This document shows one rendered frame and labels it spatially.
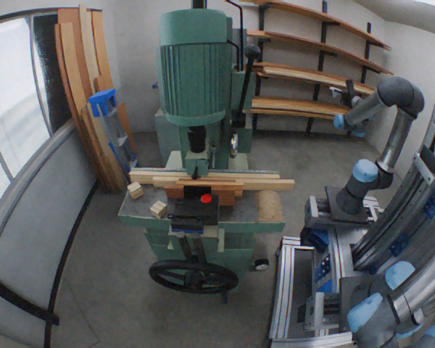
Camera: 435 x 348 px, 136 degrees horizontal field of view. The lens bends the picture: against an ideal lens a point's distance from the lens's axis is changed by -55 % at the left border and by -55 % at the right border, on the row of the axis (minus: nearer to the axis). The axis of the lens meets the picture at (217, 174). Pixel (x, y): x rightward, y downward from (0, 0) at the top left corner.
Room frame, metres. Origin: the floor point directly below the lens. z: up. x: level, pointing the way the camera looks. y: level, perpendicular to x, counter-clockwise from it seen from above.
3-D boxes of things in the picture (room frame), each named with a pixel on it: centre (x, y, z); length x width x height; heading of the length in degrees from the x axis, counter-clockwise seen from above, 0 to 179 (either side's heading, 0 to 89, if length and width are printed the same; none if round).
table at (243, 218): (0.43, 0.06, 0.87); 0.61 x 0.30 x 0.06; 88
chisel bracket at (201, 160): (0.56, 0.06, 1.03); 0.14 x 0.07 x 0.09; 178
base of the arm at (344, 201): (0.50, -0.63, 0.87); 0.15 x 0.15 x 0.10
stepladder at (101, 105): (1.20, 0.76, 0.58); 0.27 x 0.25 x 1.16; 94
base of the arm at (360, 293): (0.02, -0.52, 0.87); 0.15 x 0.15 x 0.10
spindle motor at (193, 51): (0.54, 0.07, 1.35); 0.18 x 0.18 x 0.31
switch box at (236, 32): (0.86, -0.08, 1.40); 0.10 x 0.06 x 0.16; 178
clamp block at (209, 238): (0.35, 0.07, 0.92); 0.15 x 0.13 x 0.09; 88
